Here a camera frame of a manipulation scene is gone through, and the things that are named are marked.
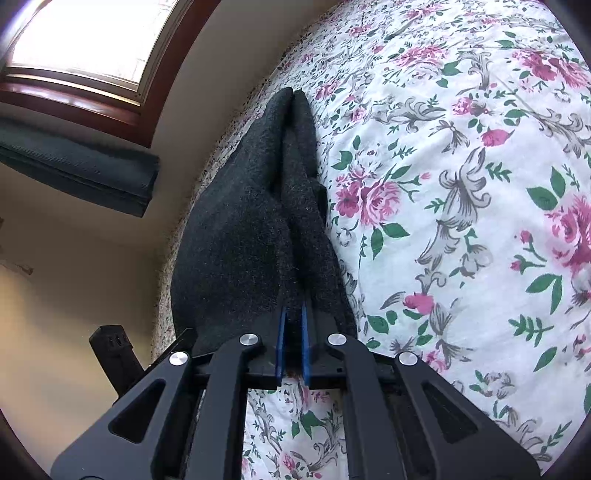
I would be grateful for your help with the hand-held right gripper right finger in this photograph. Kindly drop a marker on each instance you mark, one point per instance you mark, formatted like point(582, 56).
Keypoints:
point(305, 344)

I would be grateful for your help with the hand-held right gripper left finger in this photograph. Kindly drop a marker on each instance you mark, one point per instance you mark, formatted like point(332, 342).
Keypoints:
point(279, 344)

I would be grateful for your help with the dark grey knit sweater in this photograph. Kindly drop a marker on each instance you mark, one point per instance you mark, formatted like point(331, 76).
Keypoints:
point(258, 221)

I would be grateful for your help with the black power strip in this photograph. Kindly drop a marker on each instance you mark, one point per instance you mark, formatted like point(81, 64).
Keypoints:
point(115, 357)

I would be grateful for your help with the floral bed sheet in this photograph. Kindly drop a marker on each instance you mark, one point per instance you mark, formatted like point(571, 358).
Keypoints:
point(461, 184)

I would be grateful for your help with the teal folded roman blind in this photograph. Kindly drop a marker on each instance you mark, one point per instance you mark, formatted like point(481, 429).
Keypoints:
point(78, 164)

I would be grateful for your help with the wooden framed window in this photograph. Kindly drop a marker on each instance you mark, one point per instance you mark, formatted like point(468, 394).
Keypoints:
point(92, 46)

